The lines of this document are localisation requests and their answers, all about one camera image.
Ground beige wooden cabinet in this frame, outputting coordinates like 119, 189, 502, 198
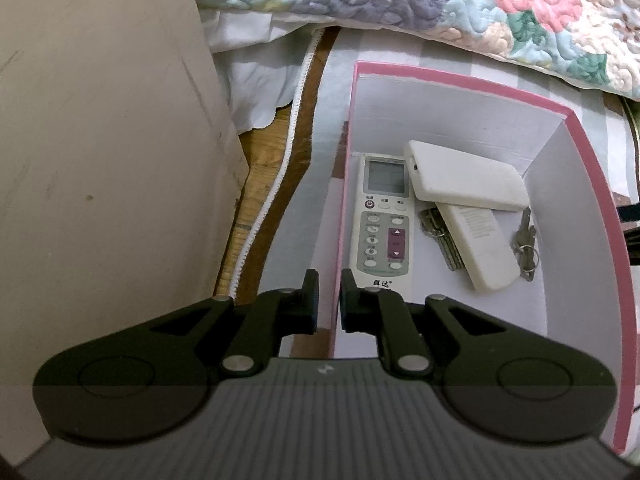
0, 0, 251, 463

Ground white remote control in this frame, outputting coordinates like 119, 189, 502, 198
346, 152, 416, 306

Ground striped mat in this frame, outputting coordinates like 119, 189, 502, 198
215, 25, 626, 333

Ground silver key bunch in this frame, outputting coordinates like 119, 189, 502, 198
419, 207, 463, 272

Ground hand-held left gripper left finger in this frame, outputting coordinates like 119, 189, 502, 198
147, 269, 321, 380

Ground cream long rounded case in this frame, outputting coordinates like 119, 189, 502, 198
403, 140, 531, 211

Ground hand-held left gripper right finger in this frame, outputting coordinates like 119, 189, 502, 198
340, 269, 508, 380

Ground pink cardboard box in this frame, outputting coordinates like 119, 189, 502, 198
327, 60, 640, 456

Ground cream slim box pink print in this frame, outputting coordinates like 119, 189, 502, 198
434, 202, 522, 293

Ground keys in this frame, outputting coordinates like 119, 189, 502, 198
510, 207, 541, 282

